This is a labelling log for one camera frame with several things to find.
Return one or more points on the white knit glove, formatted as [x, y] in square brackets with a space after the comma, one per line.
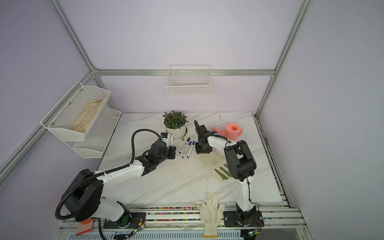
[211, 214]

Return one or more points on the red rubber glove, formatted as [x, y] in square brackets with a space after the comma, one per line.
[84, 227]

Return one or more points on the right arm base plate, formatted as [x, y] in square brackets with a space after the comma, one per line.
[244, 220]

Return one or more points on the potted green plant white pot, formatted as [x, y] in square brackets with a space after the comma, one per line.
[175, 124]

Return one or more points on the upper white mesh shelf basket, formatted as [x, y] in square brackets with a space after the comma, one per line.
[60, 118]

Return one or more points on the pink watering can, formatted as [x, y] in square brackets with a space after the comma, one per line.
[229, 130]

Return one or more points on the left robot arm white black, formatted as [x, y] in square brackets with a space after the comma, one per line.
[85, 197]

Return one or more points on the beige cloth in basket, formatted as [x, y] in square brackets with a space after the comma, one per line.
[83, 121]

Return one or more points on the whiteboard marker black end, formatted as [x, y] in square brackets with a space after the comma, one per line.
[184, 146]

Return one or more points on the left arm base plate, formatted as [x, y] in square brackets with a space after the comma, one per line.
[127, 222]

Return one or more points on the beige glove green fingers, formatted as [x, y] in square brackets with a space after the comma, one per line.
[216, 164]

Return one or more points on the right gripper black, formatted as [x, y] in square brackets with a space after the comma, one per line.
[198, 150]

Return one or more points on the lower white mesh shelf basket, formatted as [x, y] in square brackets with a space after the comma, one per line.
[96, 141]

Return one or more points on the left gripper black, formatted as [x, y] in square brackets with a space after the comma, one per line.
[171, 150]

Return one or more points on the white wire wall basket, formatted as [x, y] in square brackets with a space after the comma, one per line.
[188, 80]

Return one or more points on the white mesh shelf basket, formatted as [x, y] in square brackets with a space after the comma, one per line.
[60, 118]
[96, 141]

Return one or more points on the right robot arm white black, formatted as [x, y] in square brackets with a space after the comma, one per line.
[239, 159]

